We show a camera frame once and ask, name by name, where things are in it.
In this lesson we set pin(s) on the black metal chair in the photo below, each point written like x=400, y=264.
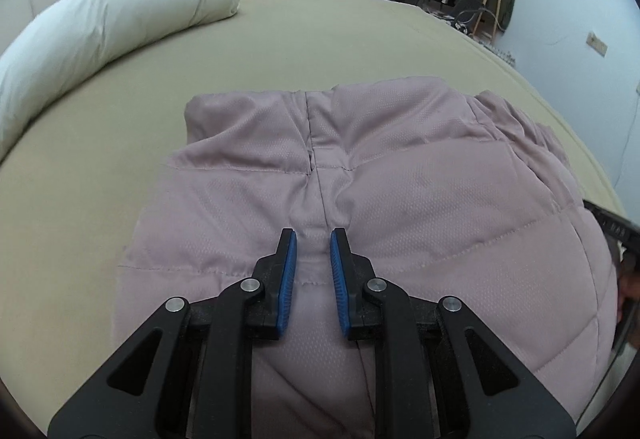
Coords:
x=452, y=11

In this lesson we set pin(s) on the person's right hand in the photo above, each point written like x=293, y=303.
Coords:
x=630, y=294

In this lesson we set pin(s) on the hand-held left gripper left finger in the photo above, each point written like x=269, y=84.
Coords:
x=286, y=284

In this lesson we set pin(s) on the long white pillow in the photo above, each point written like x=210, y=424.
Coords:
x=100, y=24

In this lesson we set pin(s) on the bed with beige sheet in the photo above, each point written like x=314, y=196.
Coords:
x=320, y=39

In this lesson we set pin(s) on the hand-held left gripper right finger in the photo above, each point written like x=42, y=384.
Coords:
x=340, y=284

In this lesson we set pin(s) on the mauve quilted jacket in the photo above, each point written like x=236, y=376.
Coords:
x=425, y=199

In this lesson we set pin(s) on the wall outlet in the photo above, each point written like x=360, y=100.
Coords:
x=597, y=44

